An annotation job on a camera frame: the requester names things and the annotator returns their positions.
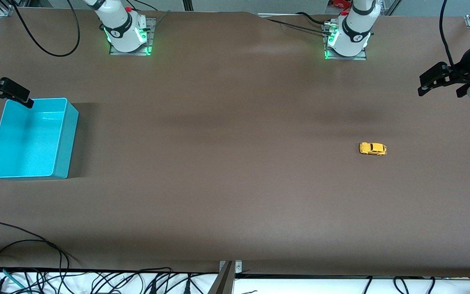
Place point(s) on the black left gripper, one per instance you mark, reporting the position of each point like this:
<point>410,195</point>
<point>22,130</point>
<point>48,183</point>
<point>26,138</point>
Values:
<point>464,72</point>

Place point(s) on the yellow beetle toy car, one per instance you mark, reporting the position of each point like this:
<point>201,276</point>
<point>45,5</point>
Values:
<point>373,148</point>

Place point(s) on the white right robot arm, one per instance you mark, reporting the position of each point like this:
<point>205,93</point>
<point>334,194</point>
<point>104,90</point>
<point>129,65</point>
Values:
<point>120,28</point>

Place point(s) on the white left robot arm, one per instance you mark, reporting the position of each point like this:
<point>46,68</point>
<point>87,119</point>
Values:
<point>353,36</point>

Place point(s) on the teal plastic storage bin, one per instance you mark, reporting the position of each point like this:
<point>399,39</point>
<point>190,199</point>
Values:
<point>27,143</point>

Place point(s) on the red box behind table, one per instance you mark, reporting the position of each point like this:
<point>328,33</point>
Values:
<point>340,3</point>

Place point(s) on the brown table cover mat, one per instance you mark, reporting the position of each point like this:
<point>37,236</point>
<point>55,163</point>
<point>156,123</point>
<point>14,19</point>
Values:
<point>235,171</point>

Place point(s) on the grey metal pole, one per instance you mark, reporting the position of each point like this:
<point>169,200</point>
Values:
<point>222,281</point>

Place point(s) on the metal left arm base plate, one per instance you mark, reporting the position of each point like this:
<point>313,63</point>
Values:
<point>360,58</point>

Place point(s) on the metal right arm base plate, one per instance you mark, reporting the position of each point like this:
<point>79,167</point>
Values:
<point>150,41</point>

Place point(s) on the small metal edge bracket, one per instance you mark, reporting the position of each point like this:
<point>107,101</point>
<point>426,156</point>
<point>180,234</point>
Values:
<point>238,266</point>

